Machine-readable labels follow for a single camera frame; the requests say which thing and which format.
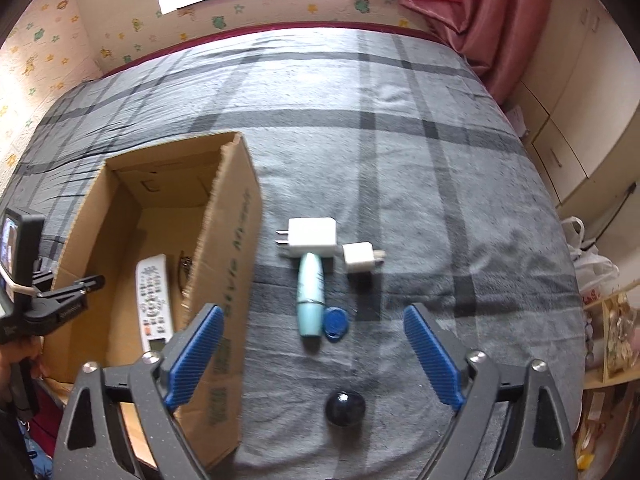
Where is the brown cardboard box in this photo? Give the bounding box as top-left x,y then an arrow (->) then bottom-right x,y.
44,132 -> 262,467

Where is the small white charger plug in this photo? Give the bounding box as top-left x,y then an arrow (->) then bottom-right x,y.
343,242 -> 386,274

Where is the light blue cosmetic tube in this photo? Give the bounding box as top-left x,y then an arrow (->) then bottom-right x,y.
296,252 -> 326,338

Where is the large white charger plug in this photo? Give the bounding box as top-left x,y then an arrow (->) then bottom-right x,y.
276,217 -> 337,258

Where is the white remote control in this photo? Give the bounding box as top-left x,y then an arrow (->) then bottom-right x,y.
134,254 -> 174,352

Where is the wooden shelf with items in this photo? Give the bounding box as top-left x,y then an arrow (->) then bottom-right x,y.
574,281 -> 639,479

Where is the white plastic bag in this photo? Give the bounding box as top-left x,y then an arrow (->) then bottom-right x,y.
561,217 -> 620,304

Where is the blue round key fob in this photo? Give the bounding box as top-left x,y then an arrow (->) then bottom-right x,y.
323,307 -> 349,342

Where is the grey plaid bed sheet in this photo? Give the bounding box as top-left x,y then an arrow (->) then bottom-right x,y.
1,28 -> 584,479

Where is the cream wardrobe cabinet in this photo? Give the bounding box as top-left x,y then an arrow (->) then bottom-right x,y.
506,0 -> 639,217

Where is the pink curtain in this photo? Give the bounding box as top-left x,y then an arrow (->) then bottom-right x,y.
399,0 -> 551,103

